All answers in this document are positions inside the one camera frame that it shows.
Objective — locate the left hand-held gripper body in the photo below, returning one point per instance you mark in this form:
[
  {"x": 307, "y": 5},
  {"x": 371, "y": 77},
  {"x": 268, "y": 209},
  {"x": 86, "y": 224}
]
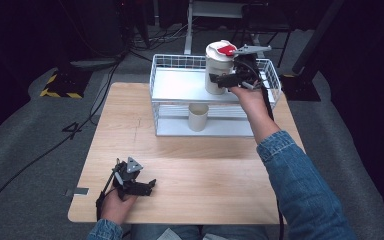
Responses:
[{"x": 126, "y": 176}]

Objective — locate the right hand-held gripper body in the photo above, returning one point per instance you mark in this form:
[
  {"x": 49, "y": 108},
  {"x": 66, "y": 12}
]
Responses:
[{"x": 246, "y": 66}]

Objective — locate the white lidded cup red tab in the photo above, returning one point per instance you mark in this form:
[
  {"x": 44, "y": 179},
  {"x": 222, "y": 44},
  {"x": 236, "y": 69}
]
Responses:
[{"x": 216, "y": 63}]

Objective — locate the person's left hand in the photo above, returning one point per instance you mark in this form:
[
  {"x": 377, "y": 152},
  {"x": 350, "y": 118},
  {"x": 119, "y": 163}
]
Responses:
[{"x": 116, "y": 206}]

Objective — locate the person's right hand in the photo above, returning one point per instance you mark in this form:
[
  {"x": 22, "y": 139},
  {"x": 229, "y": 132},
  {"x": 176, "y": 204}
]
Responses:
[{"x": 251, "y": 100}]

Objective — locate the grey tape strip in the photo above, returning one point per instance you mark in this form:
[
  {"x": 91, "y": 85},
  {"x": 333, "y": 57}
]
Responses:
[{"x": 80, "y": 191}]

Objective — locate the black stool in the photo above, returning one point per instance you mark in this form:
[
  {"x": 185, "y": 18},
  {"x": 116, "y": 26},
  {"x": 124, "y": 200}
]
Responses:
[{"x": 266, "y": 20}]

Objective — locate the black stand with base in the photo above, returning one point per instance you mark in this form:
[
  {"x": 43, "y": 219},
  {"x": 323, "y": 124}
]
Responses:
[{"x": 301, "y": 83}]

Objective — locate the person's legs in jeans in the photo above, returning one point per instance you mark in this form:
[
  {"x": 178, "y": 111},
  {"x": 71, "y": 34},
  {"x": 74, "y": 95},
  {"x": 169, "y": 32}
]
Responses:
[{"x": 233, "y": 233}]

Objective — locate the yellow black striped stand base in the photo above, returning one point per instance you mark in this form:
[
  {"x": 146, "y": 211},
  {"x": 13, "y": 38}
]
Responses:
[{"x": 65, "y": 85}]

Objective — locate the white desk frame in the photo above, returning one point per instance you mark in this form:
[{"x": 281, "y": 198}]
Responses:
[{"x": 188, "y": 26}]

